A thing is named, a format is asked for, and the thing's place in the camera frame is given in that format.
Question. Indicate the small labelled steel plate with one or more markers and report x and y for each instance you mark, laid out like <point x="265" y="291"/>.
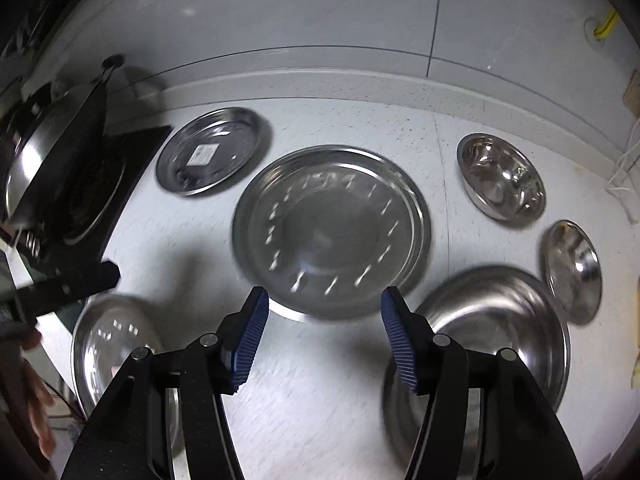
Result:
<point x="215" y="157"/>

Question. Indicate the steel wok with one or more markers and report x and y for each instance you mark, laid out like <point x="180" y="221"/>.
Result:
<point x="22" y="155"/>

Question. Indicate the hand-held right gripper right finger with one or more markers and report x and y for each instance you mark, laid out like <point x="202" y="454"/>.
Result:
<point x="400" y="345"/>

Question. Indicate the medium steel bowl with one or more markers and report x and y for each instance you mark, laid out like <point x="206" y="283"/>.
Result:
<point x="572" y="270"/>

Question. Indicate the large steel bowl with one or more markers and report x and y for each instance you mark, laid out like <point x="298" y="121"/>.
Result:
<point x="490" y="320"/>

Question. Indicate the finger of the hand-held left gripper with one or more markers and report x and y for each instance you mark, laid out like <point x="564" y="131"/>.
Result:
<point x="75" y="285"/>

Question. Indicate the small steel bowl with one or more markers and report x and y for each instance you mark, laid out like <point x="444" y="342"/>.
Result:
<point x="502" y="177"/>

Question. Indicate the black cooktop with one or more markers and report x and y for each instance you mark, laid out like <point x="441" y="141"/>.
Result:
<point x="127" y="160"/>

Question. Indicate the person's left hand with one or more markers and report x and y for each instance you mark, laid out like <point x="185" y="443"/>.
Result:
<point x="35" y="400"/>

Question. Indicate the large steel plate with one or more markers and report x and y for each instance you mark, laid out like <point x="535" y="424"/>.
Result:
<point x="330" y="232"/>

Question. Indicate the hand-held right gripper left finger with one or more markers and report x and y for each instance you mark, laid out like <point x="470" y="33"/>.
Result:
<point x="250" y="340"/>

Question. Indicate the medium steel plate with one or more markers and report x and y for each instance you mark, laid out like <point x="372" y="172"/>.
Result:
<point x="110" y="340"/>

